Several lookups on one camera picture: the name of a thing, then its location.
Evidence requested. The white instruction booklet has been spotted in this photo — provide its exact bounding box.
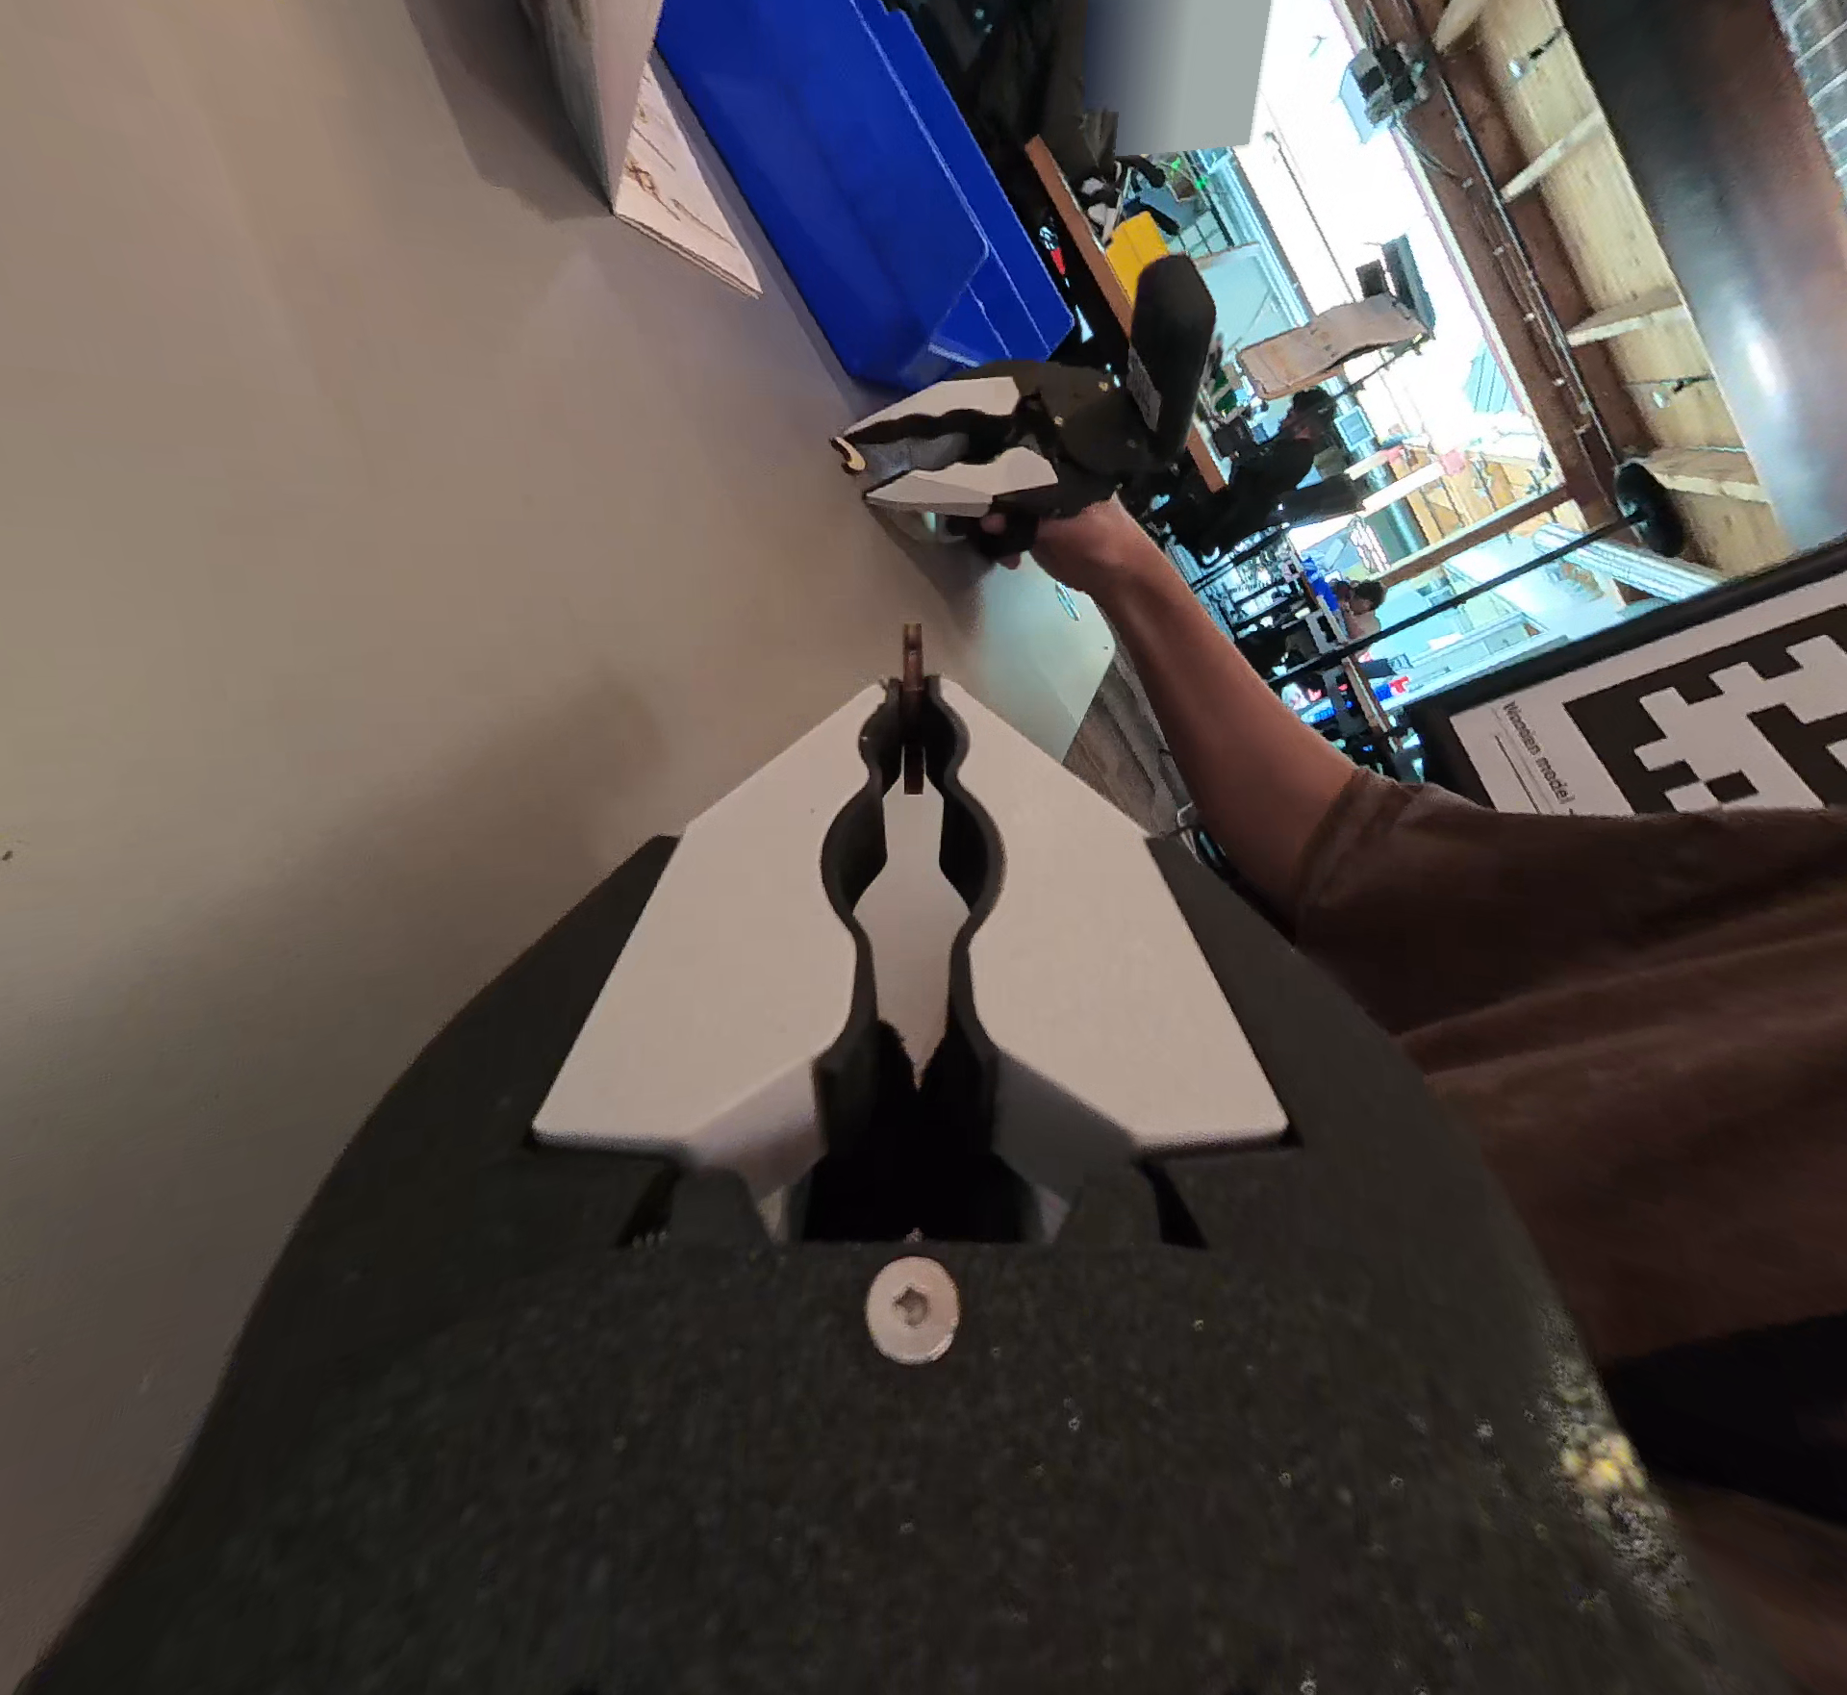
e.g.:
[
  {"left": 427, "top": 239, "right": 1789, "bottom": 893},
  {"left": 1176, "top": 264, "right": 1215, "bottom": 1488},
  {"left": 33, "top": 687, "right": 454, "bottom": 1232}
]
[{"left": 462, "top": 0, "right": 765, "bottom": 301}]

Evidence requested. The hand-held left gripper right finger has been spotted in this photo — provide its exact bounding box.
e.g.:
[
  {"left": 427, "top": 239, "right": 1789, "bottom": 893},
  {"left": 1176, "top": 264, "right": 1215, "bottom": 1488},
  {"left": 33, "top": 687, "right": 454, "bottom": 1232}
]
[{"left": 924, "top": 677, "right": 1290, "bottom": 1228}]

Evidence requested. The framed black-white marker sign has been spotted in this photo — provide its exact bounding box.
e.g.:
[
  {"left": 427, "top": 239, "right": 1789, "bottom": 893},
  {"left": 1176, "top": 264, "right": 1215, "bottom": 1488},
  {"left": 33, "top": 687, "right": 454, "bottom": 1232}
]
[{"left": 1403, "top": 541, "right": 1847, "bottom": 821}]

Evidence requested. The person's right forearm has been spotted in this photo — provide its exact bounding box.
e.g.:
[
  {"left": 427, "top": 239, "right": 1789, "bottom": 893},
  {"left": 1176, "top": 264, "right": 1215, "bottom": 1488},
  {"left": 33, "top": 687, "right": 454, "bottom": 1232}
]
[{"left": 1054, "top": 534, "right": 1374, "bottom": 939}]

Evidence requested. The blue plastic bin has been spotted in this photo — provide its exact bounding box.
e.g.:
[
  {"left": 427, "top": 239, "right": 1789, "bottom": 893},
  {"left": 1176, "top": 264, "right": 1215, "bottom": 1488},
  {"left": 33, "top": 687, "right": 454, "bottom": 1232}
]
[{"left": 631, "top": 0, "right": 1079, "bottom": 396}]

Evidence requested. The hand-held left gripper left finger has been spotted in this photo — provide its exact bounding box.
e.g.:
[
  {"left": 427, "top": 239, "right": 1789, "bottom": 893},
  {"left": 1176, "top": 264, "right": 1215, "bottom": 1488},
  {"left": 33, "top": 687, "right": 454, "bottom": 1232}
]
[{"left": 534, "top": 677, "right": 918, "bottom": 1228}]

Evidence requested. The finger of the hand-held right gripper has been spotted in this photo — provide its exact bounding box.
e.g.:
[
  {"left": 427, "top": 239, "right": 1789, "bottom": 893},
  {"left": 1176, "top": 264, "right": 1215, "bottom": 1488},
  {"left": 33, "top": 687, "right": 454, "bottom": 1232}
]
[
  {"left": 860, "top": 441, "right": 1065, "bottom": 526},
  {"left": 835, "top": 375, "right": 1038, "bottom": 468}
]

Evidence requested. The person's right hand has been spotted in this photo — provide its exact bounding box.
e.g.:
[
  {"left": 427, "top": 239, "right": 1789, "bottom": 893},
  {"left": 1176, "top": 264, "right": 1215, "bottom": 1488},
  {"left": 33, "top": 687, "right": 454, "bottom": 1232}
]
[{"left": 994, "top": 495, "right": 1162, "bottom": 576}]

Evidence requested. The cardboard structure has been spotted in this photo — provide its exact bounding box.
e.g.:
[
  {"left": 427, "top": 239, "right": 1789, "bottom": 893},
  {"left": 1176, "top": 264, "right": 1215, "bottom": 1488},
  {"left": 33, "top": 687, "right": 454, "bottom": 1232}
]
[{"left": 1238, "top": 293, "right": 1430, "bottom": 402}]

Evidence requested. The black floor lamp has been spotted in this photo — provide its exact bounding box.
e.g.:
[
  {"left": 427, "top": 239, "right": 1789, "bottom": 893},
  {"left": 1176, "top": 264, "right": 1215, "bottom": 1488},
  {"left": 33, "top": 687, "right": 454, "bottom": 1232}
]
[{"left": 1356, "top": 452, "right": 1702, "bottom": 640}]

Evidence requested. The yellow plastic bin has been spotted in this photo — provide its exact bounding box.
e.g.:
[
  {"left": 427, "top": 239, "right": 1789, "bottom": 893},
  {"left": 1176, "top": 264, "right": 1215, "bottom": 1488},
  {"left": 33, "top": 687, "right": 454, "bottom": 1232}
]
[{"left": 1104, "top": 210, "right": 1180, "bottom": 301}]

